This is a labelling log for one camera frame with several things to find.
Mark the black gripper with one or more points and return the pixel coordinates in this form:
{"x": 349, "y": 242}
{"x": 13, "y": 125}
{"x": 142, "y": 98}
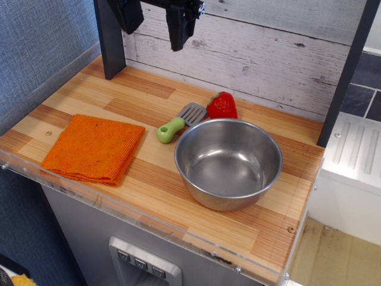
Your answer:
{"x": 181, "y": 17}

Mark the orange napkin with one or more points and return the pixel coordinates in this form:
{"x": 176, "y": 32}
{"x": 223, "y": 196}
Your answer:
{"x": 94, "y": 149}

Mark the red toy strawberry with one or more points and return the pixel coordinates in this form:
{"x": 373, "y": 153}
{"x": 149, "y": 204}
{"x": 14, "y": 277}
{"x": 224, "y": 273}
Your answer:
{"x": 222, "y": 105}

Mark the stainless steel bowl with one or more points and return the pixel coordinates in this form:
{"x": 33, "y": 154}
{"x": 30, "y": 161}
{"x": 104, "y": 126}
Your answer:
{"x": 227, "y": 164}

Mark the clear acrylic table edge guard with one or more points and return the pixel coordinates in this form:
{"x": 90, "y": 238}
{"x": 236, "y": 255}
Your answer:
{"x": 153, "y": 211}

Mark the silver dispenser button panel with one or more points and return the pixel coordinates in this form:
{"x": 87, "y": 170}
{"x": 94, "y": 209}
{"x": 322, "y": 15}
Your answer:
{"x": 136, "y": 266}

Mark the white ribbed side counter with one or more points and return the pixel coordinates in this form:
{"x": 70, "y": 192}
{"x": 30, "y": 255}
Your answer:
{"x": 346, "y": 194}

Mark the yellow object bottom left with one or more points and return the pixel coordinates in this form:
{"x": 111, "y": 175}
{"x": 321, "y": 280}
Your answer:
{"x": 22, "y": 280}

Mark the grey spatula green handle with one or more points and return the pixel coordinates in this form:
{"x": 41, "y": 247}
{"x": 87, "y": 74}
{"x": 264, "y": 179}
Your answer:
{"x": 190, "y": 115}

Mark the dark grey right post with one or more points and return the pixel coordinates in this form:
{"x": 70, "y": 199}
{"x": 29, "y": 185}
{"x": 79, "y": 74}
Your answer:
{"x": 365, "y": 24}

